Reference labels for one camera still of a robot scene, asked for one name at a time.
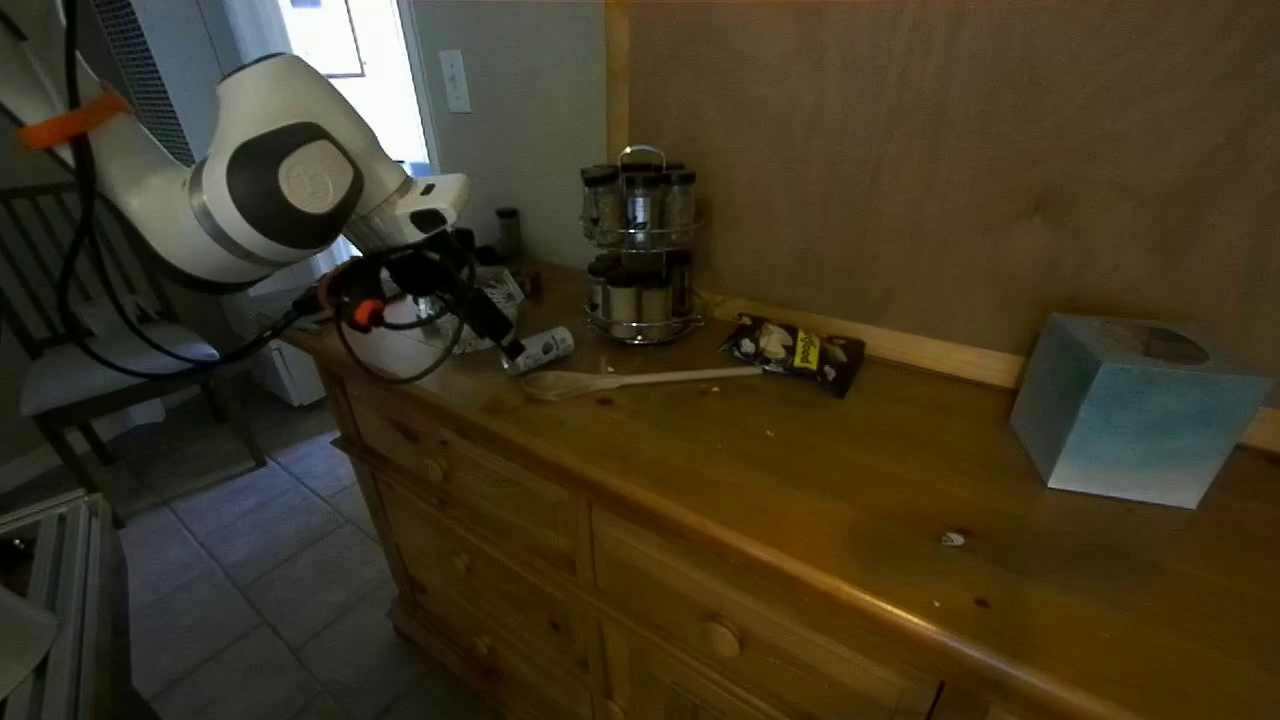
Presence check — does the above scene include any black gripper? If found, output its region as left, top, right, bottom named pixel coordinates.
left=389, top=231, right=526, bottom=359

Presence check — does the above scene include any white bottle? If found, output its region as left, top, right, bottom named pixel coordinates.
left=512, top=324, right=578, bottom=377

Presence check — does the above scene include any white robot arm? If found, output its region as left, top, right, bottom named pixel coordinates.
left=0, top=0, right=521, bottom=357

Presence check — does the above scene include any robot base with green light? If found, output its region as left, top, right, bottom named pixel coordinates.
left=0, top=492, right=131, bottom=720

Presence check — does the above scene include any small dark jar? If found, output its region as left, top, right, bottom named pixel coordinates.
left=497, top=206, right=526, bottom=264

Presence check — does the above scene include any wooden spoon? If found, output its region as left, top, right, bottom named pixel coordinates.
left=526, top=366, right=763, bottom=400

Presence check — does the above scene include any chrome spice jar rack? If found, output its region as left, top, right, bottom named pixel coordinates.
left=580, top=142, right=698, bottom=347

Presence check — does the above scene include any wooden dresser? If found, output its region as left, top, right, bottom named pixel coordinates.
left=299, top=329, right=1280, bottom=720

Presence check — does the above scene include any dark wooden chair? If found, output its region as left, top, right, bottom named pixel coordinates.
left=0, top=178, right=216, bottom=492

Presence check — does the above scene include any black snack packet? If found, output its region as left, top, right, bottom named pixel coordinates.
left=729, top=314, right=865, bottom=400

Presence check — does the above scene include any blue tissue box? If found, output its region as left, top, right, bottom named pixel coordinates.
left=1012, top=314, right=1271, bottom=506

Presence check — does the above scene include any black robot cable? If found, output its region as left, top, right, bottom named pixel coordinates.
left=53, top=0, right=472, bottom=390

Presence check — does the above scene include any white wall light switch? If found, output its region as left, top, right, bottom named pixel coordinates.
left=440, top=46, right=472, bottom=110

